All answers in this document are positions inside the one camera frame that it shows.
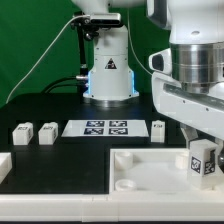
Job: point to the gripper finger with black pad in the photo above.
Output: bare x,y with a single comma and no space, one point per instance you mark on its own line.
189,133
220,154

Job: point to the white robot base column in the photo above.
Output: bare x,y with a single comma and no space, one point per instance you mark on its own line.
111,80

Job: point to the white sheet with tags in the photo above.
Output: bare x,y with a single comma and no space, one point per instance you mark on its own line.
105,128

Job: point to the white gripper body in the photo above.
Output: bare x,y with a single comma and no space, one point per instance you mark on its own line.
204,112

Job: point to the black camera stand pole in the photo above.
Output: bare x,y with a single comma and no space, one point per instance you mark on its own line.
82,50

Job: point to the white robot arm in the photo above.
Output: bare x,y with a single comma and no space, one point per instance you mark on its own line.
188,76

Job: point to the white obstacle fence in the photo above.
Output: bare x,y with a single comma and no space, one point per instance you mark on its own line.
202,205

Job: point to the white square tabletop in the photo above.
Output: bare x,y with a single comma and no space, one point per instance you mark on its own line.
158,170

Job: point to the silver camera on mount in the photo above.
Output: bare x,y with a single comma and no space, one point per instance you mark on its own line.
106,20

